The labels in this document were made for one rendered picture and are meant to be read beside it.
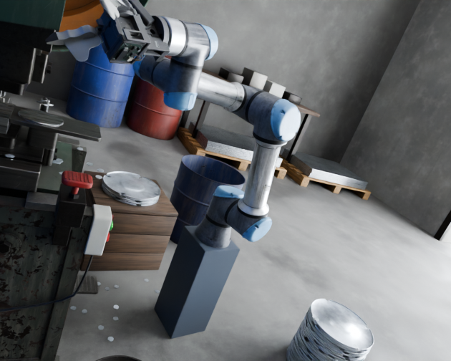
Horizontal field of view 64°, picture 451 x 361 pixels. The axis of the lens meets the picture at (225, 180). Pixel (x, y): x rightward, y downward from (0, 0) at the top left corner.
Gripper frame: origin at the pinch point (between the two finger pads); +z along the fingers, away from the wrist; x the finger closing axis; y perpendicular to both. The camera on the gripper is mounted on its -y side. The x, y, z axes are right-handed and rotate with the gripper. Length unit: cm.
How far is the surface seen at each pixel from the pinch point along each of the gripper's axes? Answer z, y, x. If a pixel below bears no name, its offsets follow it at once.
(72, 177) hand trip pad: -9.2, 18.5, 33.3
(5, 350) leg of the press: 2, 52, 89
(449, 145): -494, 57, 50
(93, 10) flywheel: -45, -47, 47
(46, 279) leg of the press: -8, 37, 66
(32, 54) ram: -12.0, -17.6, 36.5
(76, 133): -23, 0, 48
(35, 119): -14, -6, 52
